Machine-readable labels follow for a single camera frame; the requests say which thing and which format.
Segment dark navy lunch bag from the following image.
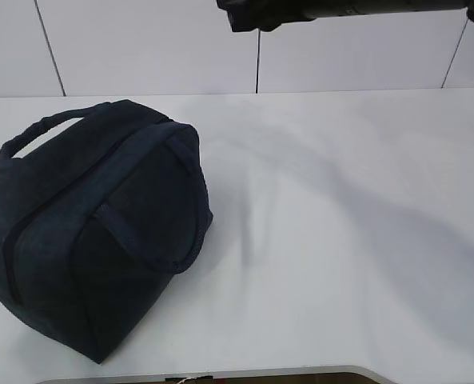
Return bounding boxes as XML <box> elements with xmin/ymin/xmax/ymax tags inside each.
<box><xmin>0</xmin><ymin>100</ymin><xmax>213</xmax><ymax>363</ymax></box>

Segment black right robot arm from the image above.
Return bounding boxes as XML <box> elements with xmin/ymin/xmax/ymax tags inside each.
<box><xmin>216</xmin><ymin>0</ymin><xmax>474</xmax><ymax>32</ymax></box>

